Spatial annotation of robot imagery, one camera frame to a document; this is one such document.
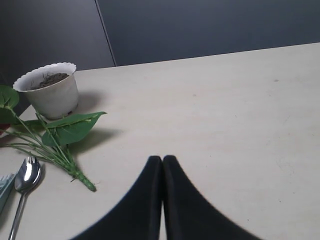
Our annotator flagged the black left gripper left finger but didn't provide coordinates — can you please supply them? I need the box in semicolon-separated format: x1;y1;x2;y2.
73;155;162;240

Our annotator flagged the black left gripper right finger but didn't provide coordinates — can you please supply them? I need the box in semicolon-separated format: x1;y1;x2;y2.
163;155;259;240

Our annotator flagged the green artificial leaf stem bundle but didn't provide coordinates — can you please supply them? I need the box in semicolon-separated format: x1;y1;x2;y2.
0;85;105;192

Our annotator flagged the shiny metal spork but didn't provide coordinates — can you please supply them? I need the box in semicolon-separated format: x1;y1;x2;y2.
8;156;41;240

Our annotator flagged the pale green plastic fork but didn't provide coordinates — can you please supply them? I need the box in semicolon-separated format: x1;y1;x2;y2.
0;173;16;213

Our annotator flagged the white flower pot with soil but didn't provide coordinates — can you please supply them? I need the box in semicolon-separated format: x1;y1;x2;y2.
12;62;79;120

